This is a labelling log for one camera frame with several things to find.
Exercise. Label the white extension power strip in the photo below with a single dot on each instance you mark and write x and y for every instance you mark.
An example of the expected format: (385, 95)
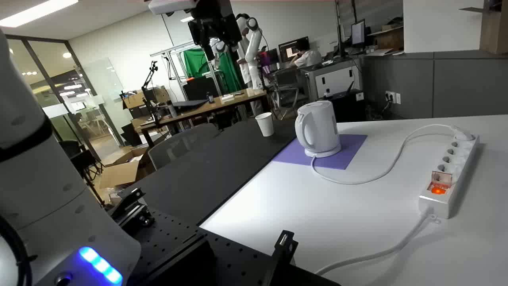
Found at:
(447, 177)

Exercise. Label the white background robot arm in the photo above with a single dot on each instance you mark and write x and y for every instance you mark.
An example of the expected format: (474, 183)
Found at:
(250, 36)

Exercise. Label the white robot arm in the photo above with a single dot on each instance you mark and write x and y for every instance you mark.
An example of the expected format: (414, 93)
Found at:
(49, 220)

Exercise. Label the white paper cup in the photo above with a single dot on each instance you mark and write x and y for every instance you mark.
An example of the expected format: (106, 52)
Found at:
(265, 125)

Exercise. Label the grey office chair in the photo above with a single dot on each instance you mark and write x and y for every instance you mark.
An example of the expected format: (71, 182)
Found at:
(177, 145)

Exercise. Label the white electric kettle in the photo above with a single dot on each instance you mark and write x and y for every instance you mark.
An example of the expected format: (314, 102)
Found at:
(316, 129)

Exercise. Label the grey equipment cart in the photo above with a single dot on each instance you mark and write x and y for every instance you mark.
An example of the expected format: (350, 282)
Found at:
(333, 79)

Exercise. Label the seated person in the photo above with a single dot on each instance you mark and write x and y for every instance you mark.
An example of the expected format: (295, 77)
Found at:
(306, 58)

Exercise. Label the wooden desk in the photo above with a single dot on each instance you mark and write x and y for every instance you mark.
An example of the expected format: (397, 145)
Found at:
(206, 110)

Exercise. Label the black tripod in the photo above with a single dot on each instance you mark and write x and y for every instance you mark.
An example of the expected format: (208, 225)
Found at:
(149, 99)

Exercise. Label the cardboard box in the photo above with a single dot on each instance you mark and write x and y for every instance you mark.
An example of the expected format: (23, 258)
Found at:
(122, 169)

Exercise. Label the computer monitor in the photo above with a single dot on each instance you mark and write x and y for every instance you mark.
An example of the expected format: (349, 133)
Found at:
(357, 34)

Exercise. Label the black clamp bracket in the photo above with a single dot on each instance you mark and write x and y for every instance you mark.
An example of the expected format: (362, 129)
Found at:
(279, 260)

